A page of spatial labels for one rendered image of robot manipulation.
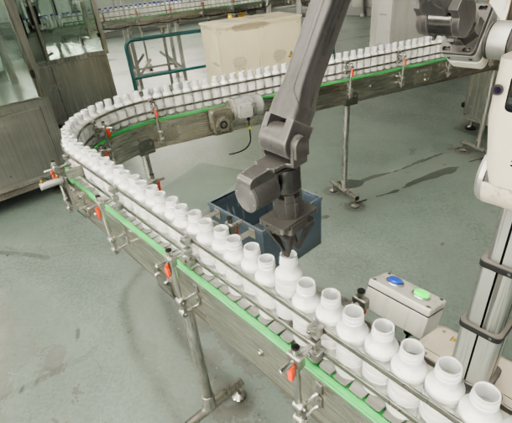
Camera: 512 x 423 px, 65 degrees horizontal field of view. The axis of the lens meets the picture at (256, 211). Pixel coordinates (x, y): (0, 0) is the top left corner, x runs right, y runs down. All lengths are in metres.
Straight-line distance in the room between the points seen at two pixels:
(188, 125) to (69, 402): 1.62
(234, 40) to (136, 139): 2.77
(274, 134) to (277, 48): 4.57
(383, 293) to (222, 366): 1.41
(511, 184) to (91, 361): 2.08
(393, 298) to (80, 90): 5.65
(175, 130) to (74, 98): 3.74
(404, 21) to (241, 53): 2.85
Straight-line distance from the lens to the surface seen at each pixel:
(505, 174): 1.16
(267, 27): 5.16
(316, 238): 1.63
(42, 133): 4.10
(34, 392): 2.46
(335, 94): 2.97
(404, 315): 0.90
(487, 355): 1.54
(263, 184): 0.69
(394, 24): 6.83
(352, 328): 0.78
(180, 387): 2.17
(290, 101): 0.69
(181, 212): 1.13
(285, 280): 0.85
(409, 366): 0.75
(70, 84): 6.13
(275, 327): 0.97
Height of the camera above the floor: 1.72
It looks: 31 degrees down
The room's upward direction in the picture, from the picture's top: 6 degrees counter-clockwise
